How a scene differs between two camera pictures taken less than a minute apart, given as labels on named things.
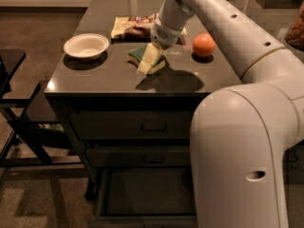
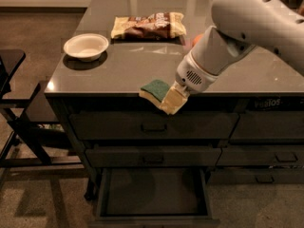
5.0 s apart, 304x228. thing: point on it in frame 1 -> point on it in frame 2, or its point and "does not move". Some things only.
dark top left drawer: [132, 125] does not move
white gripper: [165, 35] -> [194, 76]
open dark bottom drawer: [147, 197] does not move
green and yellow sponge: [136, 56] -> [155, 90]
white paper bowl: [86, 47] does not move
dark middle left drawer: [139, 156] does not move
